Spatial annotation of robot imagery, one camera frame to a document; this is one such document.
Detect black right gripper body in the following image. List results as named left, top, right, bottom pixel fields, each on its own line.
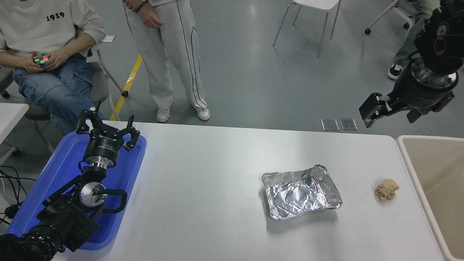
left=390, top=71, right=455, bottom=109

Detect blue plastic tray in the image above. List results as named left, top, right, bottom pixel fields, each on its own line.
left=7, top=130, right=147, bottom=250

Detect grey wheeled office chair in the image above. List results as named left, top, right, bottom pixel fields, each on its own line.
left=0, top=49, right=129, bottom=157

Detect person's right hand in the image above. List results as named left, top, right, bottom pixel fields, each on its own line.
left=22, top=54, right=47, bottom=73

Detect person's hand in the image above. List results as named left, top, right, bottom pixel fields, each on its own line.
left=140, top=5, right=166, bottom=29

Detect wheeled chair with white legs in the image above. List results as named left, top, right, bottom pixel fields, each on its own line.
left=365, top=0, right=414, bottom=36

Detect silver foil tray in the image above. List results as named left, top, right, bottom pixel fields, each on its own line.
left=261, top=165, right=343, bottom=220

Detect small white table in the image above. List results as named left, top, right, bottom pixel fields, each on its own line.
left=0, top=103, right=29, bottom=145

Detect person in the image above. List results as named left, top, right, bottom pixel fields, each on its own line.
left=121, top=0, right=211, bottom=123
left=387, top=0, right=441, bottom=80
left=0, top=0, right=107, bottom=135

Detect crumpled tan paper ball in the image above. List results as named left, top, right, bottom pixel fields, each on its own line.
left=375, top=179, right=399, bottom=203

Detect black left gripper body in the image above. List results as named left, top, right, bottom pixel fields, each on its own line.
left=83, top=130, right=126, bottom=164

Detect black cables with plug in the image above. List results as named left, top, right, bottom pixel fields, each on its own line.
left=0, top=166, right=37, bottom=225

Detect large pale bin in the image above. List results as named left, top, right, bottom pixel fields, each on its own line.
left=396, top=135, right=464, bottom=261

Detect person's left hand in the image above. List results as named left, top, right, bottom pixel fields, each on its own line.
left=45, top=48, right=72, bottom=71

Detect white chair with metal legs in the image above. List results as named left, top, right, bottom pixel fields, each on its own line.
left=273, top=0, right=342, bottom=58

